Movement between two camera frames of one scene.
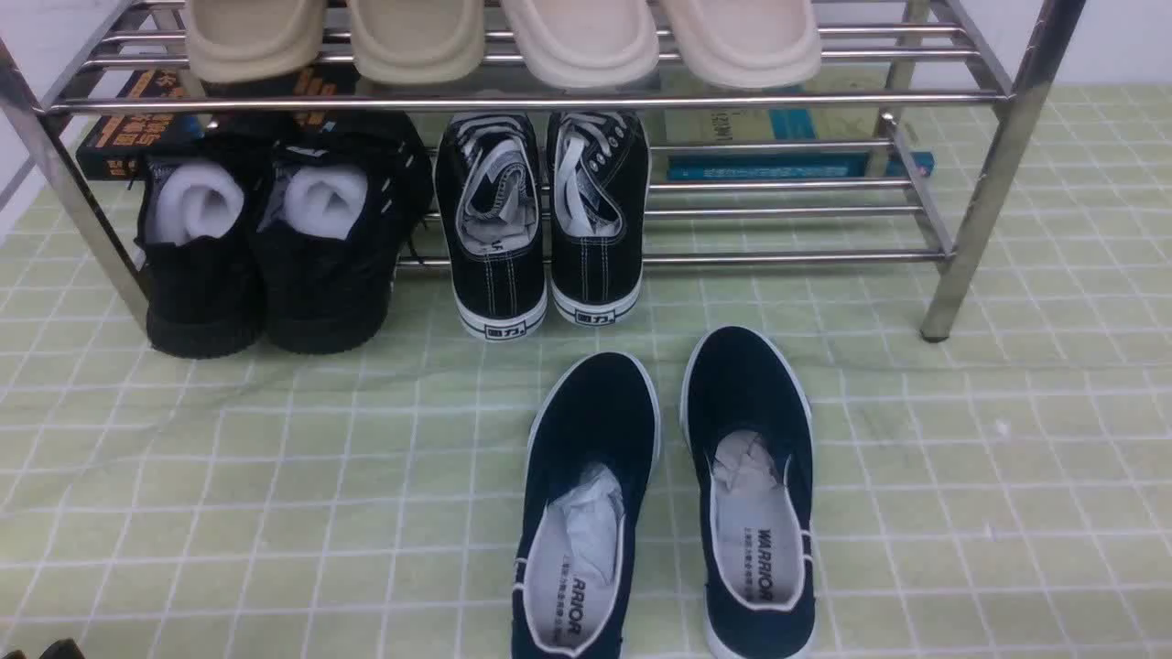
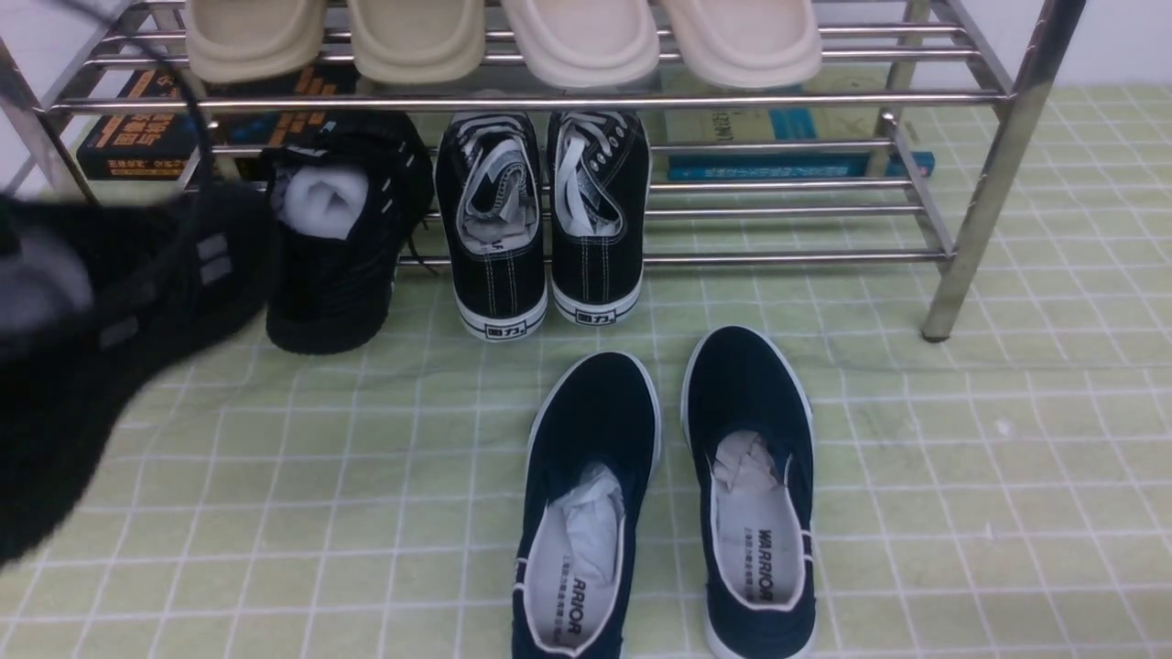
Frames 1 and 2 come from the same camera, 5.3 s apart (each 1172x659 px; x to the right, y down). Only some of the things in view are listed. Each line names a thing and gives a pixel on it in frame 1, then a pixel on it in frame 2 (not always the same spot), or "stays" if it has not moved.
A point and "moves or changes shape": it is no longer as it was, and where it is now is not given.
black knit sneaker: [342, 195] stays
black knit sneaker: [196, 240] moves or changes shape
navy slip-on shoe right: [745, 406] stays
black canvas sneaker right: [599, 213] stays
